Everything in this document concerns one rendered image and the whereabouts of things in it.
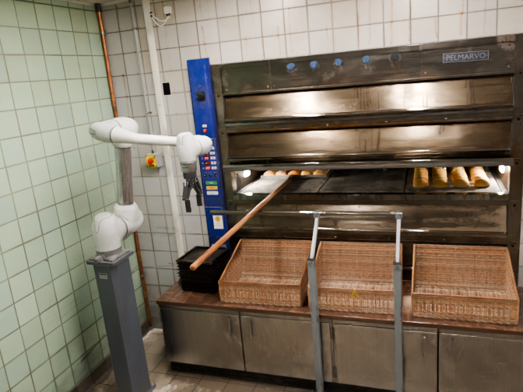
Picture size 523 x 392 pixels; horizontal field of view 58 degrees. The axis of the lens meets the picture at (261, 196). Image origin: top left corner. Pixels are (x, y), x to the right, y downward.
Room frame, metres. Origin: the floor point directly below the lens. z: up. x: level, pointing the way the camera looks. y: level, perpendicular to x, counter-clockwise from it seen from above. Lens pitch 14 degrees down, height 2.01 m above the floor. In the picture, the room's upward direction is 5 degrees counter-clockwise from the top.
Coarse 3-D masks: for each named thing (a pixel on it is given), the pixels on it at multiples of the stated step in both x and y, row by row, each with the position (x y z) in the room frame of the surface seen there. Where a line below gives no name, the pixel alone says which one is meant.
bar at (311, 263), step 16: (400, 224) 2.56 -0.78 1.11; (400, 272) 2.37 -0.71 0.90; (400, 288) 2.37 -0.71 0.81; (400, 304) 2.37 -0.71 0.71; (400, 320) 2.37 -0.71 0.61; (320, 336) 2.56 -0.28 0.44; (400, 336) 2.37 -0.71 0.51; (320, 352) 2.54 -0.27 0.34; (400, 352) 2.37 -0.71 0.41; (320, 368) 2.53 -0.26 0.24; (400, 368) 2.37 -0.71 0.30; (320, 384) 2.54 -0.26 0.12; (400, 384) 2.37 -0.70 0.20
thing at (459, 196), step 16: (336, 192) 3.14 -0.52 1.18; (352, 192) 3.10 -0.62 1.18; (368, 192) 3.06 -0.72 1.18; (384, 192) 3.02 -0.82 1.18; (400, 192) 2.99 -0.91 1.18; (416, 192) 2.95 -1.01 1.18; (432, 192) 2.92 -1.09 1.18; (448, 192) 2.88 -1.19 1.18; (464, 192) 2.85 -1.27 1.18; (480, 192) 2.82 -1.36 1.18; (496, 192) 2.79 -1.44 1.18
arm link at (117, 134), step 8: (112, 128) 2.71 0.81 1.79; (120, 128) 2.72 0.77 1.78; (112, 136) 2.69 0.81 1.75; (120, 136) 2.68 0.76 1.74; (128, 136) 2.67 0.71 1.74; (136, 136) 2.67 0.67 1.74; (144, 136) 2.68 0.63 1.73; (152, 136) 2.69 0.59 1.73; (160, 136) 2.71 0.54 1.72; (168, 136) 2.72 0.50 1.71; (200, 136) 2.68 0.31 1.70; (136, 144) 2.69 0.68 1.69; (144, 144) 2.68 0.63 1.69; (152, 144) 2.69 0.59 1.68; (160, 144) 2.70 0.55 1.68; (168, 144) 2.71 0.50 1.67; (176, 144) 2.71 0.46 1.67; (208, 144) 2.66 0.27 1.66
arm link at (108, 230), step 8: (96, 216) 2.76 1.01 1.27; (104, 216) 2.75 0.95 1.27; (112, 216) 2.77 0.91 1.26; (96, 224) 2.73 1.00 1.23; (104, 224) 2.72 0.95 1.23; (112, 224) 2.74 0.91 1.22; (120, 224) 2.80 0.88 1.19; (96, 232) 2.72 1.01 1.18; (104, 232) 2.71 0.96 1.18; (112, 232) 2.73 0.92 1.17; (120, 232) 2.78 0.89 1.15; (96, 240) 2.72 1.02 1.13; (104, 240) 2.70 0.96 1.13; (112, 240) 2.72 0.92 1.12; (120, 240) 2.78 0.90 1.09; (96, 248) 2.73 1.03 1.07; (104, 248) 2.70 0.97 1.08; (112, 248) 2.72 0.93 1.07
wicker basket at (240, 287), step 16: (240, 240) 3.28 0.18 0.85; (256, 240) 3.24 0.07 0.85; (272, 240) 3.21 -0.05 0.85; (288, 240) 3.17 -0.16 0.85; (304, 240) 3.13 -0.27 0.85; (240, 256) 3.25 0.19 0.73; (256, 256) 3.22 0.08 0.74; (272, 256) 3.18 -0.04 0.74; (288, 256) 3.15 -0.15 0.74; (224, 272) 2.94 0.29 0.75; (240, 272) 3.23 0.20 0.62; (272, 272) 3.15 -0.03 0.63; (288, 272) 3.12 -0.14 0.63; (304, 272) 2.81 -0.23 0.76; (224, 288) 2.84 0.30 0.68; (240, 288) 3.02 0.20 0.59; (256, 288) 2.77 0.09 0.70; (272, 288) 2.73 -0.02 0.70; (288, 288) 2.70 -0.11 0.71; (304, 288) 2.79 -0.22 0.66; (256, 304) 2.77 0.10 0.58; (272, 304) 2.74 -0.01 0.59; (288, 304) 2.71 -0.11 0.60
